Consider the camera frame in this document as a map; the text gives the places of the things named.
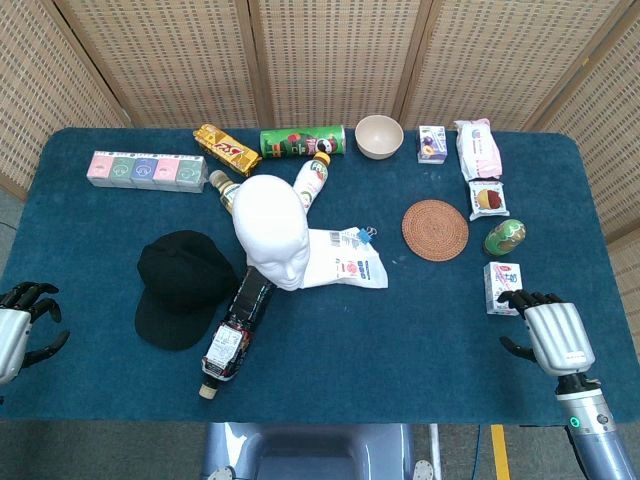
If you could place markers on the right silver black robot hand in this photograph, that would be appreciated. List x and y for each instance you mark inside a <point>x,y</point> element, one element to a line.
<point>557,335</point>

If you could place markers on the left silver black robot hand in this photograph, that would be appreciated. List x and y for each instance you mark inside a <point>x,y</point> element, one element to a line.
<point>15,335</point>

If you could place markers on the black cap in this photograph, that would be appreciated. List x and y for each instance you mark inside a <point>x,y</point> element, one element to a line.
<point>185,280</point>

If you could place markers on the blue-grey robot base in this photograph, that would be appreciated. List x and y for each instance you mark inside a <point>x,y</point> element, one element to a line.
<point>310,450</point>

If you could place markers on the white foam mannequin head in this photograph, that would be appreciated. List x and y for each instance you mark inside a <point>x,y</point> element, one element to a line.
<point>270,220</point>

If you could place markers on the white pink milk carton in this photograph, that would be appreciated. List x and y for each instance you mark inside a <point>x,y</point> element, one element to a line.
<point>500,280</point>

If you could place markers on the green egg-shaped toy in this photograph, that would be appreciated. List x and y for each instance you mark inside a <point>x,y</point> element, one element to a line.
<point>505,237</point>

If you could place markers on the small packet with fruit print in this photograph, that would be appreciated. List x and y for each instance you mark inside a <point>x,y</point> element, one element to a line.
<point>488,200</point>

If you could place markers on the round woven rattan coaster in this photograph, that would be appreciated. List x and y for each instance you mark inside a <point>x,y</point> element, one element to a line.
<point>435,230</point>

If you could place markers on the white pink snack bag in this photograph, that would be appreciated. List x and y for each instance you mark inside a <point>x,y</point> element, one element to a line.
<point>477,150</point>

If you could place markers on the blue table cloth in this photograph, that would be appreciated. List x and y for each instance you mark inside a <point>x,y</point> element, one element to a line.
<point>350,340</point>

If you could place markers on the multicolour tissue pack row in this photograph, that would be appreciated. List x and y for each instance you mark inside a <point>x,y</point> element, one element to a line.
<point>145,172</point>

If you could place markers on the blue binder clip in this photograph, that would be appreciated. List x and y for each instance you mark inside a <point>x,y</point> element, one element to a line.
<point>366,236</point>

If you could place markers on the white printed plastic bag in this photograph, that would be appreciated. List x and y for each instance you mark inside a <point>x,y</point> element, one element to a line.
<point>350,265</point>

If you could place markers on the large dark tea bottle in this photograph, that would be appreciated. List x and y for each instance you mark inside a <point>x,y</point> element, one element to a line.
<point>240,320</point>

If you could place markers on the purple white juice carton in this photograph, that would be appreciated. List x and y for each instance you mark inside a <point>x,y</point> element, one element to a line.
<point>431,145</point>

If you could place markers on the clear bottle with yellow liquid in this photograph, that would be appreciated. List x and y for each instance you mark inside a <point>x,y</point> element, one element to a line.
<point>225,192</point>

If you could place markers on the beige bowl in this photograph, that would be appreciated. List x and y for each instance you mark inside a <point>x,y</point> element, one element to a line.
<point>379,137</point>

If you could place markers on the gold yellow biscuit pack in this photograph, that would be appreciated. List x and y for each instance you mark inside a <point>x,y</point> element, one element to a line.
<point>227,150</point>

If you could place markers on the white bottle with gold cap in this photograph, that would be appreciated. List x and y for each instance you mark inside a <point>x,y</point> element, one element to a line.
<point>312,180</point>

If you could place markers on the green Pringles can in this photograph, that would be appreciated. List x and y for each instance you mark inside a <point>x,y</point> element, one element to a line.
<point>300,142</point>

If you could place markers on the woven bamboo folding screen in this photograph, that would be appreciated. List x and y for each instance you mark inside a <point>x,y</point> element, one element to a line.
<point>325,50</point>

